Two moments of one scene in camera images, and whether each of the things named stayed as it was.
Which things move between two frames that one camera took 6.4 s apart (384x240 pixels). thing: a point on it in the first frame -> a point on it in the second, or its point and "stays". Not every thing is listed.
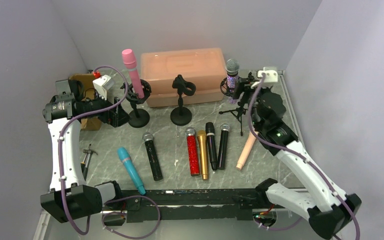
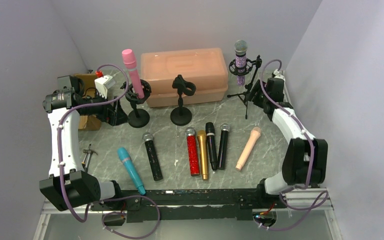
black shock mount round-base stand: (140, 117) stays
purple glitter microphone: (232, 67) -> (240, 48)
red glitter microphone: (194, 158) stays
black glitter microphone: (157, 174) stays
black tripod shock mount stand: (237, 111) -> (244, 69)
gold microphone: (201, 135) stays
